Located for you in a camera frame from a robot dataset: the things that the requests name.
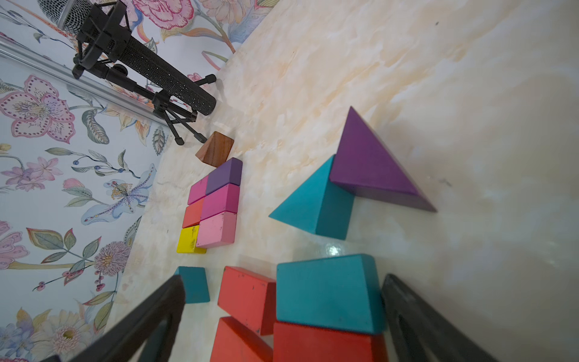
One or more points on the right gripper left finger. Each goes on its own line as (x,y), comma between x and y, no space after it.
(150,328)

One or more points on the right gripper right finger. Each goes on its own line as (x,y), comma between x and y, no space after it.
(417,327)

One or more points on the red block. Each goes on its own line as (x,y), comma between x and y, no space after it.
(250,298)
(301,343)
(193,213)
(235,342)

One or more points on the yellow block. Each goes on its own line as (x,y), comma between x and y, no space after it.
(188,241)

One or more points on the pink rectangular block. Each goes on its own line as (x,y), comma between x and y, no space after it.
(217,231)

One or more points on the red block front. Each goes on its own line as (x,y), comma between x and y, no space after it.
(301,343)

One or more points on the magenta block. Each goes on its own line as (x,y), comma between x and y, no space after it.
(198,191)
(225,199)

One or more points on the purple rectangular block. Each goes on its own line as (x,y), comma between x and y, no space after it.
(228,173)

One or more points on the brown triangle block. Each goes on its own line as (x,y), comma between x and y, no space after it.
(216,150)

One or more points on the teal rectangular block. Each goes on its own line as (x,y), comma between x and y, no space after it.
(339,293)

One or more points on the teal triangle block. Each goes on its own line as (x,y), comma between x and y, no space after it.
(318,206)

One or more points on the purple triangle block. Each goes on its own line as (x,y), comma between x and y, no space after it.
(364,167)

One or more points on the black microphone on tripod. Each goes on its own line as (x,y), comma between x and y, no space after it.
(107,50)

